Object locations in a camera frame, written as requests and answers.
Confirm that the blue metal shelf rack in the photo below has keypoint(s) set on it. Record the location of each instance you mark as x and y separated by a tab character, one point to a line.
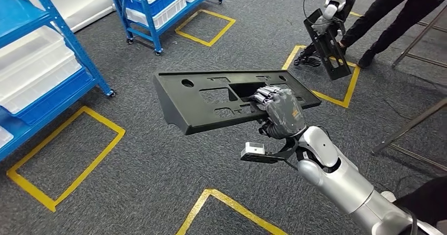
21	17

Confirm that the blue wheeled shelf rack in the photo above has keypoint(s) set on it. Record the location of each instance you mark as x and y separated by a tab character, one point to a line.
146	17

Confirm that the companion robot grey hand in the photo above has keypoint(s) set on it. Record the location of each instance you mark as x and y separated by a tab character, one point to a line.
321	25

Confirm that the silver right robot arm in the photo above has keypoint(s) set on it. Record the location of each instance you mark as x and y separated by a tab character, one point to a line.
342	184

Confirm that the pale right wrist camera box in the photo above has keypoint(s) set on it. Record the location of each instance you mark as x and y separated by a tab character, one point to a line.
253	149

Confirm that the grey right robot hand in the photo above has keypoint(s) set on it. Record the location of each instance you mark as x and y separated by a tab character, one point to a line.
284	114

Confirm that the black plastic bracket part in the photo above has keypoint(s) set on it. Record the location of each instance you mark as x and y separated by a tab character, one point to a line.
181	114
331	59

